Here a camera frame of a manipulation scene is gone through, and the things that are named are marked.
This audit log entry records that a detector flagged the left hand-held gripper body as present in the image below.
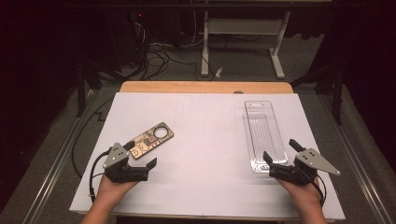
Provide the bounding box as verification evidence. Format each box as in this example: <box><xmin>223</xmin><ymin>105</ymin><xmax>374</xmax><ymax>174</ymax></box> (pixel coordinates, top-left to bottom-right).
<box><xmin>102</xmin><ymin>142</ymin><xmax>149</xmax><ymax>184</ymax></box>

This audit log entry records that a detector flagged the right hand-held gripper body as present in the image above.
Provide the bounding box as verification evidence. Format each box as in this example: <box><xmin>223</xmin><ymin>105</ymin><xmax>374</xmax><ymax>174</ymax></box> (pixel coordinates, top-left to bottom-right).
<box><xmin>270</xmin><ymin>147</ymin><xmax>341</xmax><ymax>187</ymax></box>

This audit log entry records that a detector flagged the mirrored cartoon phone case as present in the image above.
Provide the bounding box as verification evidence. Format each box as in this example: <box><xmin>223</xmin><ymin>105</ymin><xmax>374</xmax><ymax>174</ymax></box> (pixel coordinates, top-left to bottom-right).
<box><xmin>128</xmin><ymin>121</ymin><xmax>175</xmax><ymax>161</ymax></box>

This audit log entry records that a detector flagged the clear plastic package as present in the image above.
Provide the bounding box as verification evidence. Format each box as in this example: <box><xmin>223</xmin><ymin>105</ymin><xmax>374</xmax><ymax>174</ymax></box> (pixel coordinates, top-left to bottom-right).
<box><xmin>242</xmin><ymin>100</ymin><xmax>289</xmax><ymax>175</ymax></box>

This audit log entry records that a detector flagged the person's left hand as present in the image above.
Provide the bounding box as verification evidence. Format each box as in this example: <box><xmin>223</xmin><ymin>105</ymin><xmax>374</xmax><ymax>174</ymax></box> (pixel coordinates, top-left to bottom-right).
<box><xmin>94</xmin><ymin>174</ymin><xmax>139</xmax><ymax>204</ymax></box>

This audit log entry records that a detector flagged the person's right hand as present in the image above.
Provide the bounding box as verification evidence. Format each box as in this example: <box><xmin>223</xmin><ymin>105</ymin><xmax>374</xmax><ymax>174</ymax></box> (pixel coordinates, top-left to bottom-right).
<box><xmin>276</xmin><ymin>175</ymin><xmax>324</xmax><ymax>208</ymax></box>

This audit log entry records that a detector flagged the black metal stand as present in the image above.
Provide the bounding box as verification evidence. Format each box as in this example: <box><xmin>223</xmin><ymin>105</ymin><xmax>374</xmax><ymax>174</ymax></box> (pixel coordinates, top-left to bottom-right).
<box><xmin>291</xmin><ymin>60</ymin><xmax>346</xmax><ymax>126</ymax></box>
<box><xmin>75</xmin><ymin>60</ymin><xmax>105</xmax><ymax>119</ymax></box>

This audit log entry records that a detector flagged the power strip with red light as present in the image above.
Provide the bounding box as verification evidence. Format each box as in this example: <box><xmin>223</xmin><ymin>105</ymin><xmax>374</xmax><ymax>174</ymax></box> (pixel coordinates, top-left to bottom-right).
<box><xmin>133</xmin><ymin>10</ymin><xmax>148</xmax><ymax>35</ymax></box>

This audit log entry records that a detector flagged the white metal stand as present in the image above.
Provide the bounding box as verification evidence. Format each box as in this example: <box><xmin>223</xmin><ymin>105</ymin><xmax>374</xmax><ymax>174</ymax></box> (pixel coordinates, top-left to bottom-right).
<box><xmin>200</xmin><ymin>10</ymin><xmax>292</xmax><ymax>80</ymax></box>

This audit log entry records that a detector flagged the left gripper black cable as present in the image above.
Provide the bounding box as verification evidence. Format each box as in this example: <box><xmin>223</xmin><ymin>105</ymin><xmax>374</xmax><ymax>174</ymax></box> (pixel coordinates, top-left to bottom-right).
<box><xmin>88</xmin><ymin>148</ymin><xmax>113</xmax><ymax>203</ymax></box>

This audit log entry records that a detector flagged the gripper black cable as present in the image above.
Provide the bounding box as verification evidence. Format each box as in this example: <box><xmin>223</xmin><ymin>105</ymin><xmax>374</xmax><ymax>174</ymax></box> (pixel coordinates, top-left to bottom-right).
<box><xmin>306</xmin><ymin>173</ymin><xmax>328</xmax><ymax>207</ymax></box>
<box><xmin>88</xmin><ymin>148</ymin><xmax>113</xmax><ymax>203</ymax></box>

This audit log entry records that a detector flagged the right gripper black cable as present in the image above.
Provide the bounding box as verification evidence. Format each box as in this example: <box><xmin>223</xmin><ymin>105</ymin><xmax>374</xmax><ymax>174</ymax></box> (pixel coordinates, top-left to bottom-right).
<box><xmin>306</xmin><ymin>173</ymin><xmax>328</xmax><ymax>207</ymax></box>

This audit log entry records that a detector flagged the black floor cable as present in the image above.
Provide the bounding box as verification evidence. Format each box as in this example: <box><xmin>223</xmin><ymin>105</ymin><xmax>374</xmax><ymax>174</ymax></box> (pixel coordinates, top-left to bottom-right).
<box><xmin>70</xmin><ymin>97</ymin><xmax>116</xmax><ymax>179</ymax></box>

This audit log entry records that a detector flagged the aluminium floor rail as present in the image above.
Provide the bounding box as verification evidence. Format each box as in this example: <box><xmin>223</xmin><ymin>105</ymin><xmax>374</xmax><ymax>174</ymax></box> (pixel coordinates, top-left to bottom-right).
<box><xmin>21</xmin><ymin>90</ymin><xmax>96</xmax><ymax>224</ymax></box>
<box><xmin>317</xmin><ymin>92</ymin><xmax>394</xmax><ymax>224</ymax></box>

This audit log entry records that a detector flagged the tangle of floor cables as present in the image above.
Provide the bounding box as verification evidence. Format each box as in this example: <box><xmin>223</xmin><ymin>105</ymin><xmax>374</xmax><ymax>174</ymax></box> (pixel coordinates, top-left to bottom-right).
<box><xmin>132</xmin><ymin>18</ymin><xmax>217</xmax><ymax>82</ymax></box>

